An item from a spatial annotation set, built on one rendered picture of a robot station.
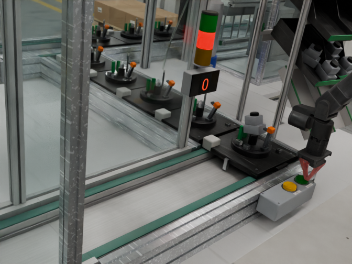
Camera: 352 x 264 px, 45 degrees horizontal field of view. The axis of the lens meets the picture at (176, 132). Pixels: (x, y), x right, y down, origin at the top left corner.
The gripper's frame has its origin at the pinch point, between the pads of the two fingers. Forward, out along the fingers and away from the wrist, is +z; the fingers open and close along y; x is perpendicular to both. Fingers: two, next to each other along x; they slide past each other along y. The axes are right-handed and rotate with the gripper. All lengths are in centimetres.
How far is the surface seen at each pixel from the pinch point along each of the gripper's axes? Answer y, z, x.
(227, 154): 9.4, 0.8, -24.3
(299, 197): 6.1, 3.9, 2.0
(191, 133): 8.6, 0.7, -41.6
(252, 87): -82, 12, -80
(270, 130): -0.5, -8.9, -16.7
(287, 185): 8.1, 0.8, -1.8
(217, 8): -60, -29, -96
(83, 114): 81, -38, -2
